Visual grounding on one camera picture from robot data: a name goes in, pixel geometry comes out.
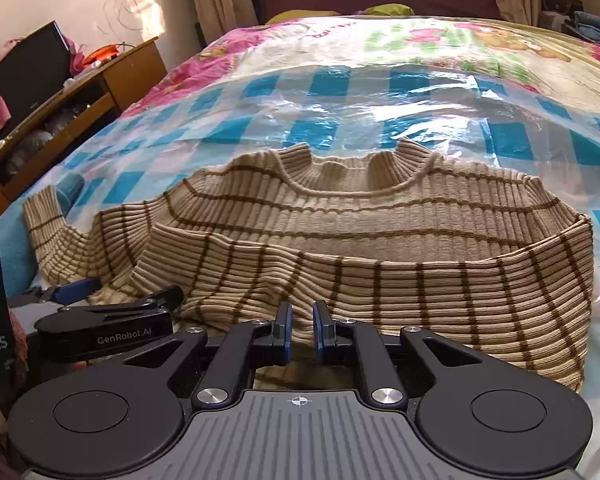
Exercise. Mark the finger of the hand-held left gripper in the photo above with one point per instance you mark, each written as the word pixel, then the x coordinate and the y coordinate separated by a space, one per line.
pixel 105 332
pixel 75 291

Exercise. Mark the pink floral quilt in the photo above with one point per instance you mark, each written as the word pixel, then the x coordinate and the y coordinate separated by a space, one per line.
pixel 455 45

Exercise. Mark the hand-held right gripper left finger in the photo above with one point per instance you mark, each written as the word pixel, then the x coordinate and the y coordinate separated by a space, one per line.
pixel 286 332

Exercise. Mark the beige striped knit sweater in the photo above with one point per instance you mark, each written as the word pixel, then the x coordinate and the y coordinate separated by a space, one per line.
pixel 340 240

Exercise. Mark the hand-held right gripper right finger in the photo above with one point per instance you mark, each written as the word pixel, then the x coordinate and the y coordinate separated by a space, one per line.
pixel 320 332

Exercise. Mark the dark clutter pile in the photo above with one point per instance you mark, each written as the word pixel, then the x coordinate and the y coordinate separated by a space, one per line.
pixel 560 2

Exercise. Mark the orange item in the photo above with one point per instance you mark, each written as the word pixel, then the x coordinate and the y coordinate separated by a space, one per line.
pixel 100 54

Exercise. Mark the wooden desk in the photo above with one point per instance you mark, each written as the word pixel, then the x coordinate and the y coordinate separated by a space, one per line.
pixel 125 72

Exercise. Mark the yellow pillow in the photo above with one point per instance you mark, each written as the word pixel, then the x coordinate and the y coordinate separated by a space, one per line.
pixel 300 16

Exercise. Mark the black monitor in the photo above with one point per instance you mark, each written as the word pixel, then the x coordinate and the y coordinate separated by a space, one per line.
pixel 27 72

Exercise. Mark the green pillow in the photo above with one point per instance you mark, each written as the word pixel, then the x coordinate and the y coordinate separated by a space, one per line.
pixel 387 10

